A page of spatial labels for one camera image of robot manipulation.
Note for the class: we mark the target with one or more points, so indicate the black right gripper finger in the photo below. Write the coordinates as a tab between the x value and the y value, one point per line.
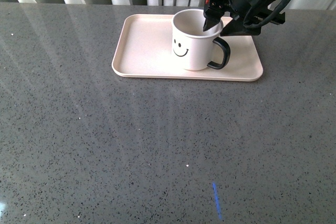
212	18
236	28

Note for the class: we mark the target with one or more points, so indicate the white smiley face mug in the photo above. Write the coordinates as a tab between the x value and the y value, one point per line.
195	49

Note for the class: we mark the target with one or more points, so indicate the pink rectangular plastic tray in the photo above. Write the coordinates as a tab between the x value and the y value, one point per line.
145	46

